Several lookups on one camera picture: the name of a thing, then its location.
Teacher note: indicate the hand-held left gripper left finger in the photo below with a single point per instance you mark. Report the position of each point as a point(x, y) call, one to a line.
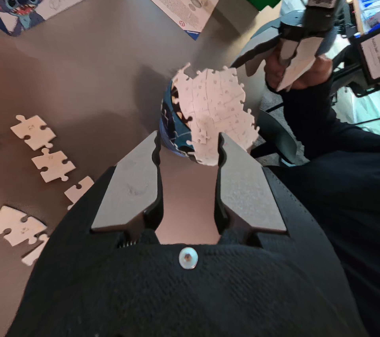
point(127, 191)

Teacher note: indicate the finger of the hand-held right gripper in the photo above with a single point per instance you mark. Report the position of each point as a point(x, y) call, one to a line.
point(255, 64)
point(302, 61)

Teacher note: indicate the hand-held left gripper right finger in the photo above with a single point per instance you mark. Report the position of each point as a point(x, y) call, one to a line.
point(246, 191)

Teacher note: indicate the blue white puzzle ball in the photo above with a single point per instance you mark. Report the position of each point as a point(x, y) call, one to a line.
point(216, 99)

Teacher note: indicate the white puzzle pieces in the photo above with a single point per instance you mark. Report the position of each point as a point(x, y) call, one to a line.
point(32, 130)

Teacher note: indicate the person's right forearm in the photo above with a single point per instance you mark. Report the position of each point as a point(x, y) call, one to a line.
point(311, 117)

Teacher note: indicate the person's right hand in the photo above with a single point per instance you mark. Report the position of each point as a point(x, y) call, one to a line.
point(322, 71)

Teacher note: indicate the paper sign in black frame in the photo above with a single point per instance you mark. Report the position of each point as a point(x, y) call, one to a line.
point(371, 55)

